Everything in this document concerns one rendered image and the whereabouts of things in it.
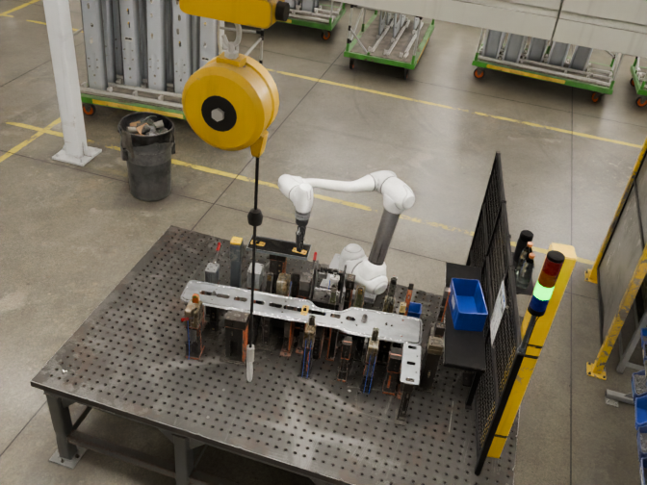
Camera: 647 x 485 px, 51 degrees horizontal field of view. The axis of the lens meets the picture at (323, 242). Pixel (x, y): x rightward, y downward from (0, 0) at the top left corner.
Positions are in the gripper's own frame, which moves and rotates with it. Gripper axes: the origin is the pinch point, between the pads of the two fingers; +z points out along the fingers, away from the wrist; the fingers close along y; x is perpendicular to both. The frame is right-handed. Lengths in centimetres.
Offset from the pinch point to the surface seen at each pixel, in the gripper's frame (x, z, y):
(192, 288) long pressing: -50, 20, 39
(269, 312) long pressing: -2.2, 20.0, 40.4
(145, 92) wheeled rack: -295, 93, -317
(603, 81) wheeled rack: 208, 93, -652
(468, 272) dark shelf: 98, 17, -41
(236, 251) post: -36.7, 10.2, 8.8
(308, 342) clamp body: 25, 23, 51
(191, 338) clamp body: -39, 35, 63
